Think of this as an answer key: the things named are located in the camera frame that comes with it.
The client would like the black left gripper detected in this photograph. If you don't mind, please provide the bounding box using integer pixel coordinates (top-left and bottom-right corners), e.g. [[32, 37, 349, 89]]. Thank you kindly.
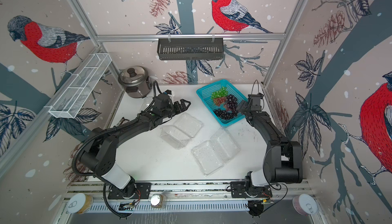
[[161, 99, 192, 120]]

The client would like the teal plastic basket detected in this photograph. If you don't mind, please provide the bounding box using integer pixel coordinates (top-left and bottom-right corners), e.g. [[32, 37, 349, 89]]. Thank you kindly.
[[197, 80, 248, 127]]

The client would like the red grape bunch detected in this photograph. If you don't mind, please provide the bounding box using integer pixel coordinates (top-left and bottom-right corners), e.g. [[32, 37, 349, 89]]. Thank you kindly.
[[212, 96, 227, 107]]

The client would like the clear clamshell container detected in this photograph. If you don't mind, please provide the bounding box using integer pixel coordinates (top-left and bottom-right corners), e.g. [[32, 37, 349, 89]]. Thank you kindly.
[[191, 128, 241, 177], [140, 95, 158, 113], [160, 113, 204, 150]]

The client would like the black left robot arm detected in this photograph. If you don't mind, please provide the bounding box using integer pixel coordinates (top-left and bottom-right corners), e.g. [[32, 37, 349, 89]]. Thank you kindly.
[[71, 94, 191, 198]]

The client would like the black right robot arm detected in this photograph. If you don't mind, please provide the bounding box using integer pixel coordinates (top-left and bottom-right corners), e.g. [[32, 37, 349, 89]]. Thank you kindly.
[[237, 93, 303, 197]]

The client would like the dark purple grape bunch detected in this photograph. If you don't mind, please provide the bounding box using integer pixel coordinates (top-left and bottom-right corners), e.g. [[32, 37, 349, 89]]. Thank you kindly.
[[224, 94, 238, 114]]

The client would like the black grape bunch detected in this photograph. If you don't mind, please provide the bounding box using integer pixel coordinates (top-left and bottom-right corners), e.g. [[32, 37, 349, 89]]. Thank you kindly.
[[213, 109, 238, 120]]

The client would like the green grape bunch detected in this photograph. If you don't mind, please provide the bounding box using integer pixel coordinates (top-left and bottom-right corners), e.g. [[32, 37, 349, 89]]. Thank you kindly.
[[211, 87, 228, 99]]

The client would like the silver rice cooker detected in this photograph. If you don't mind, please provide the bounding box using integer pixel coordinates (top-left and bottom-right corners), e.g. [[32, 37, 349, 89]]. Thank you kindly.
[[118, 66, 152, 98]]

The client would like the small round silver light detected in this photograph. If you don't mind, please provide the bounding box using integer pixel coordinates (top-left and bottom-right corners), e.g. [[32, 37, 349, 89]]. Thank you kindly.
[[150, 194, 165, 208]]

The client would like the white tape roll right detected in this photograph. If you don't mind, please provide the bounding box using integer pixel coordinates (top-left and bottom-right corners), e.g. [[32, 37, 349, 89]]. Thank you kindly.
[[293, 194, 318, 216]]

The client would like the white tape roll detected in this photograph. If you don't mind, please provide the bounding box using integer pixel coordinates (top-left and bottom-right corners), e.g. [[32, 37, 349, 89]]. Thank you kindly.
[[293, 194, 318, 216], [67, 193, 94, 214]]

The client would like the white tape roll left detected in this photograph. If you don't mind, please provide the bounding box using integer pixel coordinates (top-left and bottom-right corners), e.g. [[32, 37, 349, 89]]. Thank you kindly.
[[67, 193, 94, 214]]

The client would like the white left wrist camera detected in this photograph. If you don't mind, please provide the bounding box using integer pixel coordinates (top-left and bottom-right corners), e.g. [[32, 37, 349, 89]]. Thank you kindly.
[[164, 90, 174, 97]]

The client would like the black hanging wire basket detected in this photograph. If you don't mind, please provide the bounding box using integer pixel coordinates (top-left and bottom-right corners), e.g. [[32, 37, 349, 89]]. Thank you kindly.
[[157, 38, 224, 61]]

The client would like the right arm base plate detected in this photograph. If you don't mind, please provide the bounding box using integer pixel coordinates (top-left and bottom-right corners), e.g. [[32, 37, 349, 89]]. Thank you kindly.
[[229, 180, 272, 198]]

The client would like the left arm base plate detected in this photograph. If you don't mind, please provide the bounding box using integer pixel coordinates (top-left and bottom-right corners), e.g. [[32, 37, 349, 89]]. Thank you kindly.
[[108, 182, 152, 200]]

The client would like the white wire mesh shelf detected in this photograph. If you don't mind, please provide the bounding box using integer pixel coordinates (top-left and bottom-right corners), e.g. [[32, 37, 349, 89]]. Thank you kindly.
[[49, 53, 112, 118]]

